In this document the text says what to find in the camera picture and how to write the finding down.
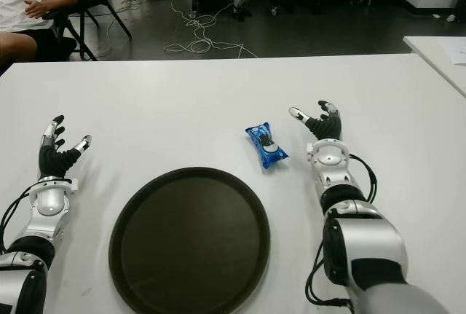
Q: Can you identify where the round dark brown tray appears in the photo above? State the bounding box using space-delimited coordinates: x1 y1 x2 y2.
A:
108 166 272 314

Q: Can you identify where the white paper sheet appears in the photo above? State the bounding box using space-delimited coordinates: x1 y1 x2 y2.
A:
442 42 466 66

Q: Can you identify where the white neighbouring table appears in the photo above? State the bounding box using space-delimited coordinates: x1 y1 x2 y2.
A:
402 36 466 98

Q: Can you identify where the white floor cable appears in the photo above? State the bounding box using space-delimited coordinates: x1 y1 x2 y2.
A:
163 0 259 59

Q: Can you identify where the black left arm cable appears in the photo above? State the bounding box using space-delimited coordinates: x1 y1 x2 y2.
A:
0 184 39 253

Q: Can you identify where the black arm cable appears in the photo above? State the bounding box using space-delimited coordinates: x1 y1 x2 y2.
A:
0 184 39 253
304 153 379 310

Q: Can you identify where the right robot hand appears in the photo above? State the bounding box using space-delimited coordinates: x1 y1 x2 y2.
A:
288 100 345 144

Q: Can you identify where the blue Oreo cookie packet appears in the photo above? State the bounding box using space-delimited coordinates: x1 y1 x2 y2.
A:
245 122 290 173

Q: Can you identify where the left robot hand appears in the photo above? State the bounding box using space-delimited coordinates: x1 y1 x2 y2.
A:
38 114 93 181

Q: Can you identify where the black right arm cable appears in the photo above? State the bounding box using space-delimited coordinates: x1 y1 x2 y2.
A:
304 153 379 310

